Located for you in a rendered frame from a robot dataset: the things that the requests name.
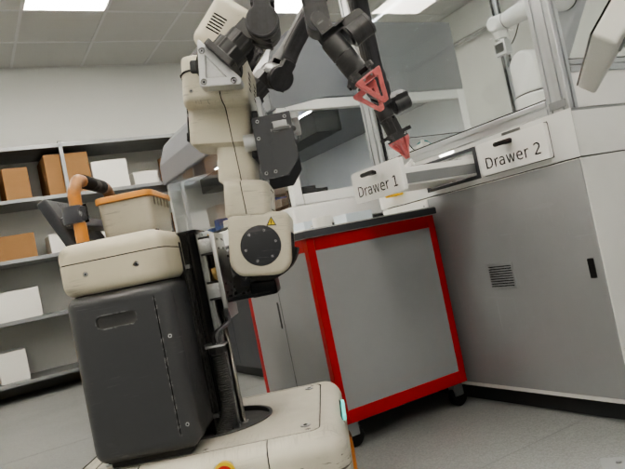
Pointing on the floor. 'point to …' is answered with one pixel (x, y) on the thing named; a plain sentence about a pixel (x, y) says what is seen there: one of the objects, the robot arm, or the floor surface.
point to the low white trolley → (364, 316)
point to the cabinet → (539, 284)
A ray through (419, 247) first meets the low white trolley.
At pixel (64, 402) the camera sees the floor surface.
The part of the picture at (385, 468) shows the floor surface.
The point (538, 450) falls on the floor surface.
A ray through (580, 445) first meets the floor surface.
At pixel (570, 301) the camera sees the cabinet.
